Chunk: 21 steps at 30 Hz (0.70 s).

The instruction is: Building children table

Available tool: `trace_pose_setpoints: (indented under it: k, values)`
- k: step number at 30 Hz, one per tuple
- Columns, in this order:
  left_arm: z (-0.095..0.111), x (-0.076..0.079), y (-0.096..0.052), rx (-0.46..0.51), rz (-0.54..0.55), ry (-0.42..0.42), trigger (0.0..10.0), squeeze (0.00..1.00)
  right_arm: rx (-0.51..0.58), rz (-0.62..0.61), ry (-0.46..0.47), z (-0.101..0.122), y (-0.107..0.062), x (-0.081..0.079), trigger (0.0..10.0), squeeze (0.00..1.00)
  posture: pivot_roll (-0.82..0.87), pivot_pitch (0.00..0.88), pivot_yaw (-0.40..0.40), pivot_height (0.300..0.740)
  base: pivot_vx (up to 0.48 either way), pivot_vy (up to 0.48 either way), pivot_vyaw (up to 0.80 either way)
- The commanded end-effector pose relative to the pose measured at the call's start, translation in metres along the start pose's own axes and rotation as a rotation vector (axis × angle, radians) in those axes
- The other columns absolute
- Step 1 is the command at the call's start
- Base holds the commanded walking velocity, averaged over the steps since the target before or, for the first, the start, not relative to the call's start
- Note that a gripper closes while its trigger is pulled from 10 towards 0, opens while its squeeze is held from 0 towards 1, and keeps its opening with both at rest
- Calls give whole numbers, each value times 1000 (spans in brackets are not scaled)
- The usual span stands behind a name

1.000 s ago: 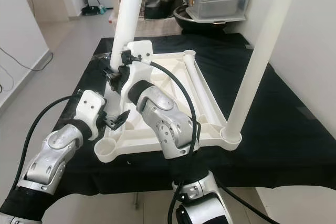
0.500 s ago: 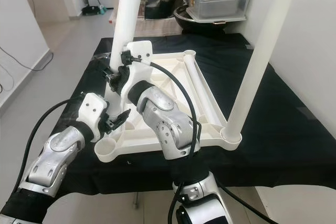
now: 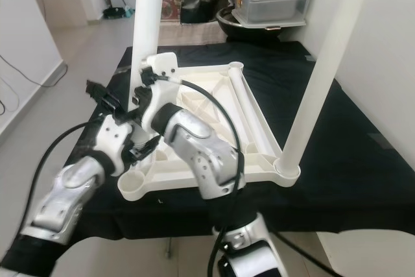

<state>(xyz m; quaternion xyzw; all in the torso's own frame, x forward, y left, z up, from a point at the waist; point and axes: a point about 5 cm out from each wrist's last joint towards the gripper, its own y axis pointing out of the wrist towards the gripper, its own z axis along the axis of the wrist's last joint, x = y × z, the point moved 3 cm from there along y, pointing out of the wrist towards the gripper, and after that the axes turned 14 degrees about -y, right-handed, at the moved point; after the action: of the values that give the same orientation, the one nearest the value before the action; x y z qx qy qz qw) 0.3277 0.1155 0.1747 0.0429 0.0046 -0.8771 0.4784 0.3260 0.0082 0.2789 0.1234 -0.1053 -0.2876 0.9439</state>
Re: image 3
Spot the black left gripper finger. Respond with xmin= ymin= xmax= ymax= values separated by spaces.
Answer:
xmin=128 ymin=136 xmax=161 ymax=161
xmin=84 ymin=80 xmax=124 ymax=121

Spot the white plastic children table top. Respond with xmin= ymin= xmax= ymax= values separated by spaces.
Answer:
xmin=117 ymin=62 xmax=301 ymax=201

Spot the mop with green head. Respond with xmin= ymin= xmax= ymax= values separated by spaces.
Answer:
xmin=104 ymin=5 xmax=134 ymax=19

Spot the red printed carton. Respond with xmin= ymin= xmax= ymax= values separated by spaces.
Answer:
xmin=162 ymin=0 xmax=185 ymax=21

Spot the black wok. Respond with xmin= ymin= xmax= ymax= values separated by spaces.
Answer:
xmin=217 ymin=6 xmax=305 ymax=44

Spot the clear plastic storage box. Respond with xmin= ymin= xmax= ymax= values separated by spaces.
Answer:
xmin=233 ymin=0 xmax=315 ymax=25

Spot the black tablecloth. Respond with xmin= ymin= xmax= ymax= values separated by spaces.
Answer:
xmin=84 ymin=42 xmax=415 ymax=239

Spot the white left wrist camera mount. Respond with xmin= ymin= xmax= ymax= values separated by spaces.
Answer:
xmin=95 ymin=118 xmax=138 ymax=177

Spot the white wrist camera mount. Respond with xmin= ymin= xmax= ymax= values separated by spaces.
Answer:
xmin=136 ymin=53 xmax=179 ymax=122
xmin=95 ymin=118 xmax=138 ymax=177

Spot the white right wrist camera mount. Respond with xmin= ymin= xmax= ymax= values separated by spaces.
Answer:
xmin=136 ymin=53 xmax=179 ymax=122

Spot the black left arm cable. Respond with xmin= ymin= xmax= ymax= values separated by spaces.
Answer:
xmin=25 ymin=118 xmax=108 ymax=239

